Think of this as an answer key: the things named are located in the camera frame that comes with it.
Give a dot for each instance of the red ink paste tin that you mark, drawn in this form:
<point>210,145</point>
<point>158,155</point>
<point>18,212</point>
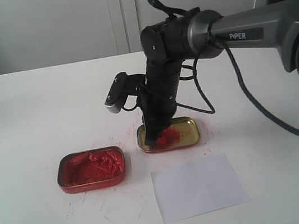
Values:
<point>91,169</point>

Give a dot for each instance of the gold tin lid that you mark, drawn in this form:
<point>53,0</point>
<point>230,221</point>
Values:
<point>187,135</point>

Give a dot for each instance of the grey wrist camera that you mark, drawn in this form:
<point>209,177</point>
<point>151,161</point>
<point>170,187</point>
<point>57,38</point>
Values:
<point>122,87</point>

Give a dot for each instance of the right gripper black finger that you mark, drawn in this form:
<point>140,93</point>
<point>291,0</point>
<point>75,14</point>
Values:
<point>152,117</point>
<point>163,120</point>

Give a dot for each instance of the white paper sheet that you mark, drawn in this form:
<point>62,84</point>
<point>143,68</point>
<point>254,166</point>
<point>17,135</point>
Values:
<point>197,187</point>

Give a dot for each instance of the red stamp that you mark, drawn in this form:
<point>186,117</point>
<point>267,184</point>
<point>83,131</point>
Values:
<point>167,137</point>

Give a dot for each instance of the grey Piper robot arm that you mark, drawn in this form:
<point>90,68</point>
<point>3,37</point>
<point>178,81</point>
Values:
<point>272,26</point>

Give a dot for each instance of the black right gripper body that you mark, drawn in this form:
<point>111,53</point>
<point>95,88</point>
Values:
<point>165,46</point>

